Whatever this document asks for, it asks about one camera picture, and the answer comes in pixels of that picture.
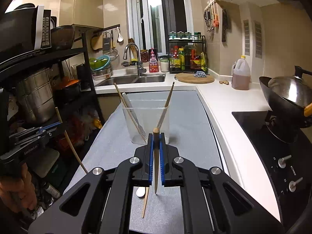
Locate white spoon striped handle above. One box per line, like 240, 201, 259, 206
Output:
136, 187, 145, 198

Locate lone wooden chopstick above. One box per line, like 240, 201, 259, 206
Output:
157, 82, 175, 129

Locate fork with white handle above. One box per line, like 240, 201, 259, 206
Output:
122, 93, 147, 142

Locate chrome kitchen faucet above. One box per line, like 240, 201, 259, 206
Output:
123, 43, 146, 77

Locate hanging kitchen tools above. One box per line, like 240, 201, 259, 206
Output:
204, 0, 219, 32

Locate person's left hand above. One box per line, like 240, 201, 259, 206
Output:
1, 163, 37, 213

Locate large steel pot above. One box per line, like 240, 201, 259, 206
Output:
16, 68, 55, 123

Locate grey textured table mat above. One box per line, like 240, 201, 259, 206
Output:
63, 90, 230, 234

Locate black metal shelf rack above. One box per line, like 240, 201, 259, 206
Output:
0, 24, 105, 132

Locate green and blue bowls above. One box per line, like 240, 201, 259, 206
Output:
89, 55, 111, 71

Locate black gas stove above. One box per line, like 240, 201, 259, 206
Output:
232, 110, 311, 229

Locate dark bowl on shelf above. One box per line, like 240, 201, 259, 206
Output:
51, 25, 74, 50

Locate stainless steel sink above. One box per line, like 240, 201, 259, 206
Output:
96, 74, 166, 87

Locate microwave oven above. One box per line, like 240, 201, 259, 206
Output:
1, 3, 57, 62

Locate clear plastic utensil container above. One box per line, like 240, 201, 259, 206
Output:
122, 99, 170, 145

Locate hanging metal grater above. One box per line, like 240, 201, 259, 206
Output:
102, 32, 111, 54

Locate hanging white ladle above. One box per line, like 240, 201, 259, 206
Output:
117, 27, 124, 43

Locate red dish soap pouch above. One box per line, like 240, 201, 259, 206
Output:
149, 49, 159, 73

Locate round wooden cutting board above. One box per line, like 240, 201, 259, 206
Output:
175, 73, 215, 84

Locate blue dish cloth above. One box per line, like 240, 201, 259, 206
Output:
194, 71, 207, 78

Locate black wok with lid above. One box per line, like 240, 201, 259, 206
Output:
259, 66, 311, 128

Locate plastic jug of oil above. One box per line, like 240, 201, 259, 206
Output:
231, 56, 251, 90

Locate white jar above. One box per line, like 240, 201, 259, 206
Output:
160, 58, 169, 72

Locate black spice rack with bottles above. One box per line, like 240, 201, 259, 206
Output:
169, 31, 208, 74

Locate hanging cleaver knife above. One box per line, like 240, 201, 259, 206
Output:
222, 9, 230, 43

